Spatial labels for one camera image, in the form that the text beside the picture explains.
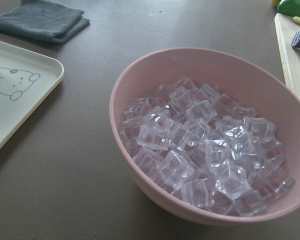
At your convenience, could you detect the pink bowl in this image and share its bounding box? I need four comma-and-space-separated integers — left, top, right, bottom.
109, 47, 300, 226

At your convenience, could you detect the grey folded cloth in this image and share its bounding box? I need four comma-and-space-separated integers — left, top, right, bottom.
0, 0, 90, 44

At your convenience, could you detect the pile of clear ice cubes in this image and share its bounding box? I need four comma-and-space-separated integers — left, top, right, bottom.
119, 76, 295, 217

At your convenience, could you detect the wooden cutting board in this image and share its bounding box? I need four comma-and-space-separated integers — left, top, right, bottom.
274, 13, 300, 100

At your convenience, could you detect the cream rabbit tray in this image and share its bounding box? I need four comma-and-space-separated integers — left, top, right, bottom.
0, 41, 64, 149

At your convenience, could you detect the green lime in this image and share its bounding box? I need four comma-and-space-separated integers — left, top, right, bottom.
277, 0, 300, 17

